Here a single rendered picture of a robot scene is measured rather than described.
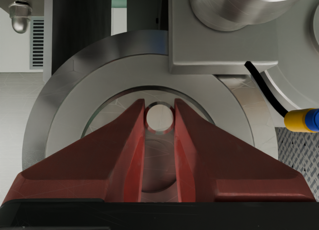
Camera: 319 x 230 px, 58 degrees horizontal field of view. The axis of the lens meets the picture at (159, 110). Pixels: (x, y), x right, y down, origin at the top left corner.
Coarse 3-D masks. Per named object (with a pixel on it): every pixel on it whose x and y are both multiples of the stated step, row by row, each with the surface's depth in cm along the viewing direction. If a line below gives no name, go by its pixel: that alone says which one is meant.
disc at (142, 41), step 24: (96, 48) 17; (120, 48) 17; (144, 48) 17; (168, 48) 17; (72, 72) 17; (48, 96) 17; (240, 96) 17; (48, 120) 16; (264, 120) 17; (24, 144) 16; (264, 144) 17; (24, 168) 16
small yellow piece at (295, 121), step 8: (248, 64) 13; (256, 72) 13; (256, 80) 13; (264, 88) 13; (272, 96) 13; (272, 104) 12; (280, 104) 12; (280, 112) 12; (288, 112) 12; (296, 112) 11; (304, 112) 10; (312, 112) 10; (288, 120) 12; (296, 120) 11; (304, 120) 10; (312, 120) 10; (288, 128) 12; (296, 128) 11; (304, 128) 10; (312, 128) 10
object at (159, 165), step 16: (128, 96) 15; (144, 96) 15; (160, 96) 15; (176, 96) 15; (96, 112) 15; (112, 112) 15; (96, 128) 15; (160, 144) 15; (144, 160) 14; (160, 160) 14; (144, 176) 14; (160, 176) 14; (144, 192) 14; (160, 192) 14; (176, 192) 14
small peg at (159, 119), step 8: (152, 104) 12; (160, 104) 12; (168, 104) 12; (144, 112) 12; (152, 112) 12; (160, 112) 12; (168, 112) 12; (144, 120) 12; (152, 120) 12; (160, 120) 12; (168, 120) 12; (152, 128) 12; (160, 128) 12; (168, 128) 12
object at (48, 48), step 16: (48, 0) 17; (64, 0) 20; (80, 0) 24; (96, 0) 31; (48, 16) 17; (64, 16) 20; (80, 16) 24; (96, 16) 31; (48, 32) 17; (64, 32) 20; (80, 32) 24; (96, 32) 31; (48, 48) 17; (64, 48) 20; (80, 48) 24; (48, 64) 17
